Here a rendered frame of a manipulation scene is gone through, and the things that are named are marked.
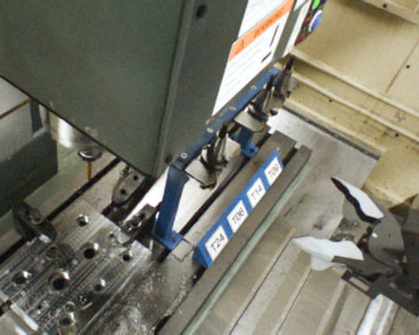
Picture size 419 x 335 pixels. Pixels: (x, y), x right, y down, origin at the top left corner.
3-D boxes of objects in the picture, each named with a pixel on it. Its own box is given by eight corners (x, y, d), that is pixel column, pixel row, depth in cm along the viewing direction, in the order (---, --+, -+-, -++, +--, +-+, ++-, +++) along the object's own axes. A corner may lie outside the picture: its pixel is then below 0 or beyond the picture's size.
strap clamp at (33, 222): (60, 252, 118) (59, 219, 108) (50, 261, 116) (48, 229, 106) (25, 222, 123) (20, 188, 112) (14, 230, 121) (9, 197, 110)
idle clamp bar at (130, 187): (169, 162, 144) (172, 148, 140) (120, 219, 127) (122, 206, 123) (155, 155, 146) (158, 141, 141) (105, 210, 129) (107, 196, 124)
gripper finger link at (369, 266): (332, 272, 63) (395, 277, 63) (337, 266, 62) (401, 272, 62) (324, 241, 66) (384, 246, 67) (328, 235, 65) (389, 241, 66)
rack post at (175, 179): (183, 238, 126) (204, 169, 105) (171, 251, 122) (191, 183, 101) (154, 217, 129) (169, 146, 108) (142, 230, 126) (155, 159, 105)
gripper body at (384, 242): (334, 276, 69) (415, 329, 65) (359, 246, 63) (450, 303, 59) (352, 242, 74) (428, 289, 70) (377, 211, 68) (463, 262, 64)
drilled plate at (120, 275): (149, 262, 115) (152, 252, 112) (65, 359, 97) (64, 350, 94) (81, 210, 123) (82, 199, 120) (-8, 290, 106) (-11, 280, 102)
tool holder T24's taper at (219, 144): (214, 144, 106) (220, 124, 101) (229, 155, 104) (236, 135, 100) (202, 154, 104) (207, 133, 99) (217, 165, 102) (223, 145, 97)
